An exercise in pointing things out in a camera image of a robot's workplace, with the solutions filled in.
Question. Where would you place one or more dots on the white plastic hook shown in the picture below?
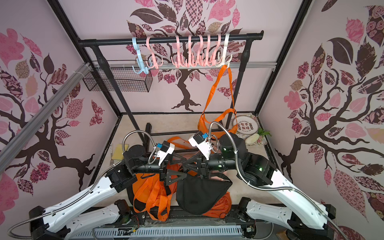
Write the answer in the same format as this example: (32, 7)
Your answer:
(224, 61)

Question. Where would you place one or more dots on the white perforated cable tray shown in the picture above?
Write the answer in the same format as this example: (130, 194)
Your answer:
(159, 232)

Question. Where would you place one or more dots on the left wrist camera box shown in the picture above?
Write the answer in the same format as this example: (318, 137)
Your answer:
(165, 149)

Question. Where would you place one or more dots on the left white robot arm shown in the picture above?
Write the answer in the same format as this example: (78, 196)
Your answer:
(136, 156)

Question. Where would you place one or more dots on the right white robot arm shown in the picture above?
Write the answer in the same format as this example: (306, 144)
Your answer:
(304, 217)

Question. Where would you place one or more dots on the grey aluminium rail left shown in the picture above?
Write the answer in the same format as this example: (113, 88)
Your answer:
(11, 150)

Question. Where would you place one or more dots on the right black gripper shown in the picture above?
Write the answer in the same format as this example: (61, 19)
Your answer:
(202, 167)

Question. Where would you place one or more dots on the black clothes rack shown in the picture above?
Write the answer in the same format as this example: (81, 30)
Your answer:
(105, 66)

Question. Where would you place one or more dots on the pink plastic hook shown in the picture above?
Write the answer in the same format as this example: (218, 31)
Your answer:
(208, 61)
(217, 55)
(190, 61)
(179, 62)
(200, 56)
(152, 61)

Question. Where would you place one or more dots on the white toy radish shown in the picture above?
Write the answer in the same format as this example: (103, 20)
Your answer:
(252, 139)

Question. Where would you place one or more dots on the dark orange waist bag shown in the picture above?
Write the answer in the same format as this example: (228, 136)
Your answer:
(221, 208)

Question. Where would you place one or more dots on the orange backpack with straps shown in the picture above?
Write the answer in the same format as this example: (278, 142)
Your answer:
(152, 196)

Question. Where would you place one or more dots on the light blue plastic hook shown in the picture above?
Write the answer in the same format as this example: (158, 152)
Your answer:
(140, 62)

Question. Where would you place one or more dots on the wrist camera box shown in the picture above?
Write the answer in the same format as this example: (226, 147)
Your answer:
(165, 149)
(201, 141)

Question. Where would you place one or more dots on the yellow sponge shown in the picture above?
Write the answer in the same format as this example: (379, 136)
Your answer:
(118, 153)

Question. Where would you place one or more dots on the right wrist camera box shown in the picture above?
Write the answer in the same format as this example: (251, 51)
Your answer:
(201, 141)

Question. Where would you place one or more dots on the round plate with characters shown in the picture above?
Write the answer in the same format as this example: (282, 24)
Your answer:
(246, 125)

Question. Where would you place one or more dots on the left metal flex conduit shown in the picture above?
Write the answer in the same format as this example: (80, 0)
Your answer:
(109, 183)

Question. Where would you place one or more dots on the black wire basket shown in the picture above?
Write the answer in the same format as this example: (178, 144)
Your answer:
(125, 77)

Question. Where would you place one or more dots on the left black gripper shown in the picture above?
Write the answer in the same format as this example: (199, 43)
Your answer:
(163, 171)

